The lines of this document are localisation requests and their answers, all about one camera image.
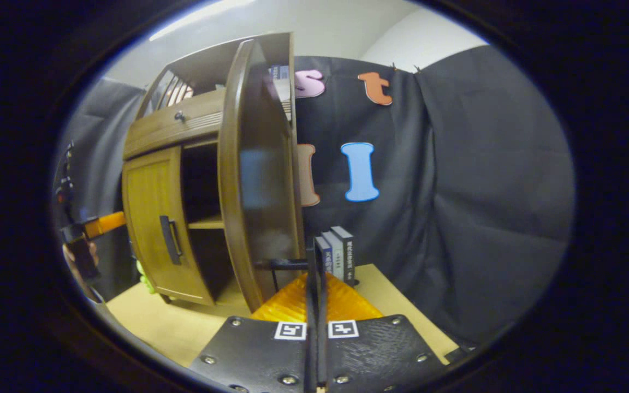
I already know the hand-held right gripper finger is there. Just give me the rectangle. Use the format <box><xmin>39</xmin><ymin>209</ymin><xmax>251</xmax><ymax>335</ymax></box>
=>
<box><xmin>317</xmin><ymin>255</ymin><xmax>449</xmax><ymax>393</ymax></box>
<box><xmin>189</xmin><ymin>236</ymin><xmax>318</xmax><ymax>393</ymax></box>

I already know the wooden cabinet door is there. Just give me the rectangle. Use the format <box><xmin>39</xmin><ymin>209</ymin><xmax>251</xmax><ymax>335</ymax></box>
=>
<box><xmin>122</xmin><ymin>145</ymin><xmax>216</xmax><ymax>306</ymax></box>
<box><xmin>217</xmin><ymin>38</ymin><xmax>304</xmax><ymax>313</ymax></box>

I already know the wooden double-door shoe cabinet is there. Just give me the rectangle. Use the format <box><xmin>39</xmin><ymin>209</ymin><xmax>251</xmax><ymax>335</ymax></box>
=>
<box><xmin>122</xmin><ymin>32</ymin><xmax>307</xmax><ymax>314</ymax></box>

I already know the wooden cabinet drawer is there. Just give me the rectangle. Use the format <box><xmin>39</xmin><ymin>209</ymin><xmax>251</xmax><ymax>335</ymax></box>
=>
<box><xmin>123</xmin><ymin>90</ymin><xmax>228</xmax><ymax>160</ymax></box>

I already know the green toy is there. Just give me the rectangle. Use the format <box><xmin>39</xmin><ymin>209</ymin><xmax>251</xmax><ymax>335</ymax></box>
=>
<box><xmin>136</xmin><ymin>260</ymin><xmax>157</xmax><ymax>294</ymax></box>

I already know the navy standing book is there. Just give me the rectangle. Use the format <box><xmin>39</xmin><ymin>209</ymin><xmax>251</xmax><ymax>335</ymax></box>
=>
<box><xmin>314</xmin><ymin>236</ymin><xmax>333</xmax><ymax>276</ymax></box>

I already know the white standing book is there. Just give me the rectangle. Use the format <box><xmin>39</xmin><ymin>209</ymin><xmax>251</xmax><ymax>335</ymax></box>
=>
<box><xmin>323</xmin><ymin>231</ymin><xmax>345</xmax><ymax>282</ymax></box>

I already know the black standing book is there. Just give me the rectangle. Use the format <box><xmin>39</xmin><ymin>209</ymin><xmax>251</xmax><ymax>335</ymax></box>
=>
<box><xmin>331</xmin><ymin>225</ymin><xmax>356</xmax><ymax>287</ymax></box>

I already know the black backdrop cloth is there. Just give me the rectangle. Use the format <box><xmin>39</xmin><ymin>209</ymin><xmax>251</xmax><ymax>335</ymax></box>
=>
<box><xmin>55</xmin><ymin>45</ymin><xmax>576</xmax><ymax>350</ymax></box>

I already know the dark left door handle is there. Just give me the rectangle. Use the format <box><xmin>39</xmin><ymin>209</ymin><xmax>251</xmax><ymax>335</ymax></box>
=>
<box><xmin>159</xmin><ymin>215</ymin><xmax>184</xmax><ymax>266</ymax></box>

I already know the dark door handle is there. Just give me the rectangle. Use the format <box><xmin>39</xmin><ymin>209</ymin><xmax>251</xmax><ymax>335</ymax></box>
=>
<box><xmin>159</xmin><ymin>215</ymin><xmax>184</xmax><ymax>266</ymax></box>
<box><xmin>254</xmin><ymin>258</ymin><xmax>310</xmax><ymax>293</ymax></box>

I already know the dark right door handle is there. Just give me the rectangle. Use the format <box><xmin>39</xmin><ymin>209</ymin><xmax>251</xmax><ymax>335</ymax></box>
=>
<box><xmin>254</xmin><ymin>258</ymin><xmax>310</xmax><ymax>293</ymax></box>

